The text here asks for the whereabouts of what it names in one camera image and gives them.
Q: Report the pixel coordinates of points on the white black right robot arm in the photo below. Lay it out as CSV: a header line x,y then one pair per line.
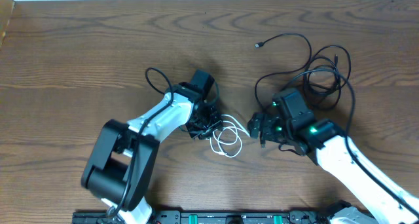
x,y
328,146

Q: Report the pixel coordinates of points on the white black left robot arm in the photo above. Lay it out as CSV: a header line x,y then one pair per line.
x,y
119,169

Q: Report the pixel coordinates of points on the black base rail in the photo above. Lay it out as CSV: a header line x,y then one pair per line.
x,y
209,217

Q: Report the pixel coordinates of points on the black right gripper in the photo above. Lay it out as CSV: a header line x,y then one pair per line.
x,y
266,129

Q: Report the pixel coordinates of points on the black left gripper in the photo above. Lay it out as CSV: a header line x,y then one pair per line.
x,y
205,124

